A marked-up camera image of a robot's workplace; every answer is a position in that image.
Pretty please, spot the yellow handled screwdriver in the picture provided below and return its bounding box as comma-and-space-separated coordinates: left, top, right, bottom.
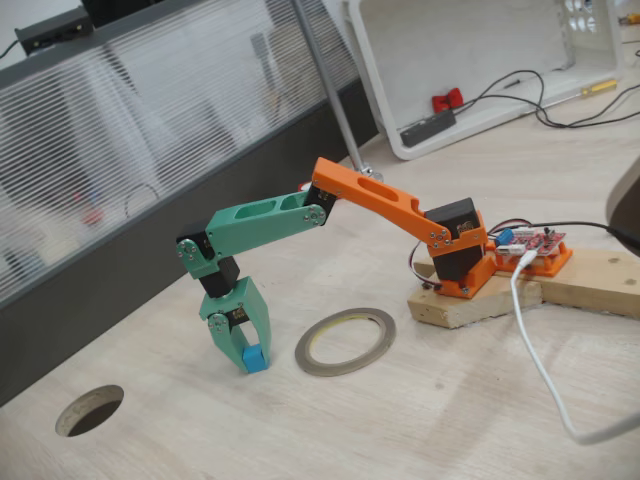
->
544, 78, 620, 107

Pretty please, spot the white plastic crate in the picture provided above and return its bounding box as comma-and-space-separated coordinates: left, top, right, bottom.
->
342, 0, 626, 161

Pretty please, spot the grey ring of tape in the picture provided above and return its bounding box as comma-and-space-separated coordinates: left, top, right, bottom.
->
294, 307, 397, 377

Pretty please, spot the metal stand pole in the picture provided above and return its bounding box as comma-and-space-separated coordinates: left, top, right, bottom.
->
293, 0, 385, 182

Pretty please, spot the thin black cable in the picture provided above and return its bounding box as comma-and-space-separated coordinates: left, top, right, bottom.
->
452, 69, 640, 130
462, 82, 640, 126

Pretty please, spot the black flat object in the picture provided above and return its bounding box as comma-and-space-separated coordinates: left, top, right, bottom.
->
81, 0, 171, 30

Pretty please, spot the short wooden base block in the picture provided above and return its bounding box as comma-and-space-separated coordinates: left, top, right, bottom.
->
407, 259, 544, 330

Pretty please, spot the long wooden plank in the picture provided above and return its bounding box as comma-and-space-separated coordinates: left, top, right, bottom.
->
537, 248, 640, 320

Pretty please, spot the black power cable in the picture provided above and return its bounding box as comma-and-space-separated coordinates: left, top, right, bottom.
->
544, 221, 640, 254

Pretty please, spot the grey partition with ribbed glass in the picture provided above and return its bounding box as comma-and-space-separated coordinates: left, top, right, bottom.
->
0, 0, 381, 406

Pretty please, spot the black device with ports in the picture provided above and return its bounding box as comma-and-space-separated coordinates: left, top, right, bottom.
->
13, 5, 95, 56

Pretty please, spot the white usb cable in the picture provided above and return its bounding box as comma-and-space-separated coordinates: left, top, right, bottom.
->
509, 249, 640, 446

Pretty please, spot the red controller board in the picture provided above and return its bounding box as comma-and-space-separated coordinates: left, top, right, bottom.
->
492, 225, 569, 261

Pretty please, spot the red clamp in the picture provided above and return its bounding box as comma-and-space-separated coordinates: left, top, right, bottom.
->
431, 87, 464, 114

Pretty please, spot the blue cube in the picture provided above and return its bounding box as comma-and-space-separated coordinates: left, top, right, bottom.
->
242, 344, 268, 375

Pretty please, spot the grey rounded object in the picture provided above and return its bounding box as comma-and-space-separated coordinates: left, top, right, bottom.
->
604, 154, 640, 241

